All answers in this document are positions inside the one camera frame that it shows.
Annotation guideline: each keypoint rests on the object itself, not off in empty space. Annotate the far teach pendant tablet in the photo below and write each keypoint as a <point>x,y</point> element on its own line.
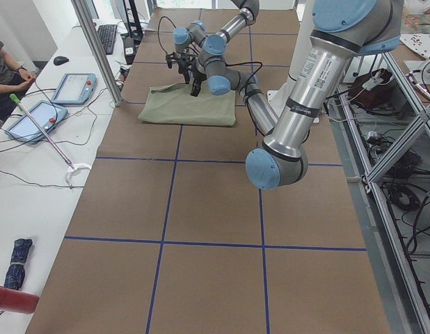
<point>74,89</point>

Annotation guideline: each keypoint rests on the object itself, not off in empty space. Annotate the black computer mouse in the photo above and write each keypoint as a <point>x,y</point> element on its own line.
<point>59,60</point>

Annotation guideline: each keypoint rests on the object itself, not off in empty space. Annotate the black computer keyboard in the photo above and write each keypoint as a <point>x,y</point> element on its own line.
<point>107,36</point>

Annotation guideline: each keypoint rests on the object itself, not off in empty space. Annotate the metal reacher grabber tool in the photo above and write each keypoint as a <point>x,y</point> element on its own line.
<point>71,167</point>

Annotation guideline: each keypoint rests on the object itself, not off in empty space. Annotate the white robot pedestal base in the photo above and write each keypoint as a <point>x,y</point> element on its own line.
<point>302,49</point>

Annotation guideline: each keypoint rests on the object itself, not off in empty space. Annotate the teach pendant tablet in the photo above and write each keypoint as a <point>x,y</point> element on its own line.
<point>47,115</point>
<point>74,89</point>

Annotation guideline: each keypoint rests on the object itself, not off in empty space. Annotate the aluminium frame post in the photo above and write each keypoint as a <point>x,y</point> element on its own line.
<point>90,33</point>

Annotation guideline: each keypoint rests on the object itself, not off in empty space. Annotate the olive green long-sleeve shirt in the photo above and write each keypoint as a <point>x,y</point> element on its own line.
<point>173,104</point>

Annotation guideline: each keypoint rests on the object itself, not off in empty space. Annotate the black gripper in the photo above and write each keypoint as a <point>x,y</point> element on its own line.
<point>182,62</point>
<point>197,77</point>

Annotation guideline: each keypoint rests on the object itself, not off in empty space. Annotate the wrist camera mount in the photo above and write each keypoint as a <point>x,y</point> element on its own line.
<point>173,59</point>

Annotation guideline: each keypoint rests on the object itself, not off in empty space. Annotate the near teach pendant tablet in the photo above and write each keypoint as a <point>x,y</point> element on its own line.
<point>47,115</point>

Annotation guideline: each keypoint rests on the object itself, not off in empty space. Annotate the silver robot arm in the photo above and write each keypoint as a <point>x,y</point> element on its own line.
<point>199,51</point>
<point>341,31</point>

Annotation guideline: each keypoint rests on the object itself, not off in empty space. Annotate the seated person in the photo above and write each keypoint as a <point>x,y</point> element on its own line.
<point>14,79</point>

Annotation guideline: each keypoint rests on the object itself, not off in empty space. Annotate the red bottle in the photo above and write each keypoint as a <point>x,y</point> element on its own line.
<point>16,301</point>

